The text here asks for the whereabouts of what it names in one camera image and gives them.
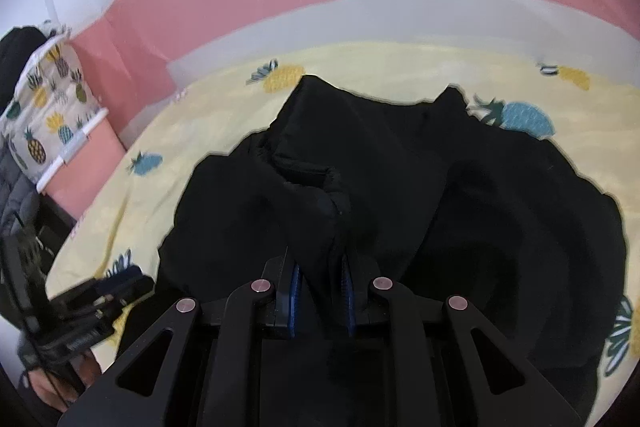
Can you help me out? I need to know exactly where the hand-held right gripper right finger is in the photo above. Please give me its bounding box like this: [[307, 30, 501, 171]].
[[340, 253, 583, 427]]

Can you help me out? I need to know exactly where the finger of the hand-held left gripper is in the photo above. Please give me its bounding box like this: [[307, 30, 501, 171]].
[[75, 273, 145, 303], [92, 277, 156, 315]]

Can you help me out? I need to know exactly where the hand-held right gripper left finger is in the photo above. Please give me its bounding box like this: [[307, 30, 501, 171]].
[[57, 247, 303, 427]]

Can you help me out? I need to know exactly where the black garment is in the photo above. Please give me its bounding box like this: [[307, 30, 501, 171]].
[[117, 74, 630, 427]]

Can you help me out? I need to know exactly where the person's left hand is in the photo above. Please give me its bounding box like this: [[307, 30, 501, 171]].
[[30, 349, 103, 410]]

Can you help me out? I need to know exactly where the black case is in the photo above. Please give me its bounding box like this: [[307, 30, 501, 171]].
[[27, 199, 78, 273]]

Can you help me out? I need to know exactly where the pink storage box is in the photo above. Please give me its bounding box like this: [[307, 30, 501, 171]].
[[37, 109, 128, 225]]

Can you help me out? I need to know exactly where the grey quilted cloth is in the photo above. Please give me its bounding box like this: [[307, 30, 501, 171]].
[[0, 137, 42, 253]]

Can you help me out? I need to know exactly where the yellow pineapple print bedsheet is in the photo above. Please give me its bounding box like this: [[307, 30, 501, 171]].
[[47, 41, 640, 427]]

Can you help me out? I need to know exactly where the white pineapple print cloth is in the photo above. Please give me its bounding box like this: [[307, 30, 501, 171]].
[[0, 23, 108, 186]]

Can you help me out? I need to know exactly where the black bundle behind bag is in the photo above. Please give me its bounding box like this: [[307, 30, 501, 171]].
[[0, 26, 55, 108]]

